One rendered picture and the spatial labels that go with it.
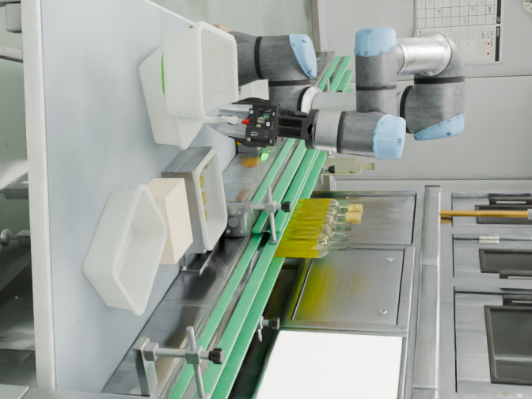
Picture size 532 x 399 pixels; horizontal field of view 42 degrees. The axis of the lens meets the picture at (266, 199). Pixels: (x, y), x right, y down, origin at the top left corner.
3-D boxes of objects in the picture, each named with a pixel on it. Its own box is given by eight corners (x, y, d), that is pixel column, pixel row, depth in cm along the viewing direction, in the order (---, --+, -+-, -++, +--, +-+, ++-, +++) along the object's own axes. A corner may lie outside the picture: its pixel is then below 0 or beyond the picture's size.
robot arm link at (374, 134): (402, 157, 124) (399, 165, 116) (342, 150, 126) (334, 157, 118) (408, 113, 122) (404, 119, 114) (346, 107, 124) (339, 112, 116)
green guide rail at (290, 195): (252, 233, 192) (279, 233, 190) (251, 229, 192) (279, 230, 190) (337, 72, 346) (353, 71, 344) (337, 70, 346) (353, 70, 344)
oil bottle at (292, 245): (254, 257, 197) (328, 259, 191) (252, 240, 194) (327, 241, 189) (259, 247, 201) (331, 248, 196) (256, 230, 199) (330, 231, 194)
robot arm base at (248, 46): (219, 32, 180) (256, 29, 177) (237, 31, 194) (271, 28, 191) (223, 89, 183) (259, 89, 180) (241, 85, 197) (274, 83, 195)
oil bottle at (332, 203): (271, 221, 217) (340, 222, 212) (270, 204, 215) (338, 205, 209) (275, 213, 222) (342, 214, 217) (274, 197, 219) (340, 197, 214)
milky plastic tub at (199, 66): (150, 21, 118) (199, 18, 116) (195, 39, 140) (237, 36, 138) (155, 123, 120) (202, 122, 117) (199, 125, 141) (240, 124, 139)
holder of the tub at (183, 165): (178, 271, 175) (207, 272, 173) (161, 172, 164) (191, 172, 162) (199, 240, 190) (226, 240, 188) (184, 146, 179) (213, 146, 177)
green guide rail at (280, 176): (248, 209, 189) (277, 209, 187) (248, 206, 189) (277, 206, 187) (336, 58, 343) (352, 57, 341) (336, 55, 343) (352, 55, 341)
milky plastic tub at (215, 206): (176, 253, 173) (209, 254, 170) (162, 171, 164) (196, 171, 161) (198, 222, 188) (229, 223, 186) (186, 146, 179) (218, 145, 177)
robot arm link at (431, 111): (283, 78, 193) (473, 74, 161) (286, 131, 197) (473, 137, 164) (257, 81, 184) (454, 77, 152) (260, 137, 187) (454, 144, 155)
